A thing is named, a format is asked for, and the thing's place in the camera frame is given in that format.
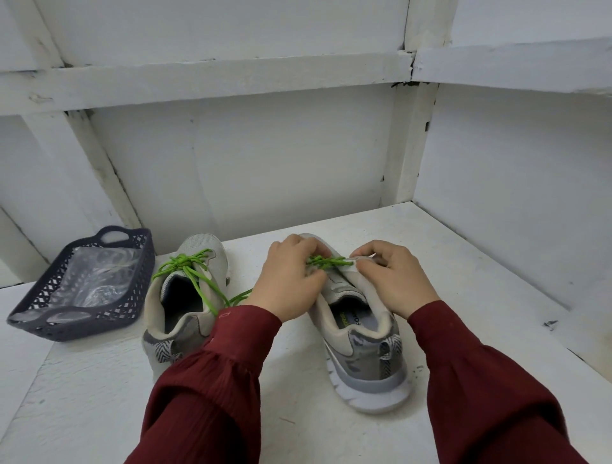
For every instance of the clear plastic bag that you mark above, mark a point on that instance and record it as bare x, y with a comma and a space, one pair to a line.
96, 277

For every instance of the grey mesh shoe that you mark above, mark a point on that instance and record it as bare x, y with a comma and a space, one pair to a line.
368, 359
177, 320

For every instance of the green shoelace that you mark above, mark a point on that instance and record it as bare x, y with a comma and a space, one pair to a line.
186, 266
333, 261

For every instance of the dark plastic lattice basket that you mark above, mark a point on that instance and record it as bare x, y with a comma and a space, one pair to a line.
24, 325

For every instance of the person's right forearm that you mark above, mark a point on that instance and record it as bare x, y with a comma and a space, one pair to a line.
488, 392

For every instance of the person's right hand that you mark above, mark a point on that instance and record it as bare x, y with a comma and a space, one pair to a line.
397, 279

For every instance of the person's left hand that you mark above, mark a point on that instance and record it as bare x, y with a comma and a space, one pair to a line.
285, 282

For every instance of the person's left forearm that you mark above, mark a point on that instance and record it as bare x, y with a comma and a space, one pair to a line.
206, 392

